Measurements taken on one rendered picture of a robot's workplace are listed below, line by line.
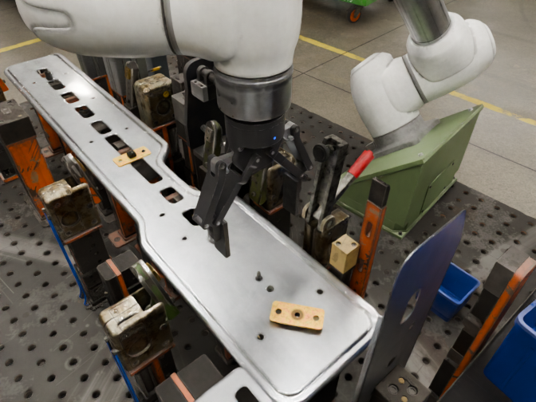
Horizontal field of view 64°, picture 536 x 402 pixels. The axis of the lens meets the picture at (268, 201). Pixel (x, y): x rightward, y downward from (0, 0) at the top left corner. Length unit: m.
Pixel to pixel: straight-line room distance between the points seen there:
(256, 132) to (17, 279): 0.93
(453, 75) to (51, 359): 1.21
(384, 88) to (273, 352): 0.85
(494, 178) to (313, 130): 1.47
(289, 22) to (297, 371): 0.47
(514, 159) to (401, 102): 1.85
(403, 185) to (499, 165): 1.85
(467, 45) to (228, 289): 0.88
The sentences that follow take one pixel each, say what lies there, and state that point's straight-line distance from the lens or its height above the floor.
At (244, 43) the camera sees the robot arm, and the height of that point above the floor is 1.43.
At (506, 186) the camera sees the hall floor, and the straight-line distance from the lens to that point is 2.84.
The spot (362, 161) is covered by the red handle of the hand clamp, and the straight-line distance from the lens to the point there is 0.79.
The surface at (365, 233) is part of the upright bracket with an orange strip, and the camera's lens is 0.73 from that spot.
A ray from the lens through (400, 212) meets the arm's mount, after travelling 1.23.
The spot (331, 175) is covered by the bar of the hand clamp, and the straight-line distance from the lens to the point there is 0.71.
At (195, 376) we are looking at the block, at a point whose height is 0.98.
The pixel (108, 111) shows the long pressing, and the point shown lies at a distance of 1.27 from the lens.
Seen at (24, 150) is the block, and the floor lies 0.94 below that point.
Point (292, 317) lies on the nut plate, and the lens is 0.70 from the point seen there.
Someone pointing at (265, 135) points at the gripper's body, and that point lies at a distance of 0.52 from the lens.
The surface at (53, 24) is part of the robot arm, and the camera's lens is 0.51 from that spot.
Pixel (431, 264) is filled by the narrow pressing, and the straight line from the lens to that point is 0.44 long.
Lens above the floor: 1.60
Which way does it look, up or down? 42 degrees down
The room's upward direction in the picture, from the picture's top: straight up
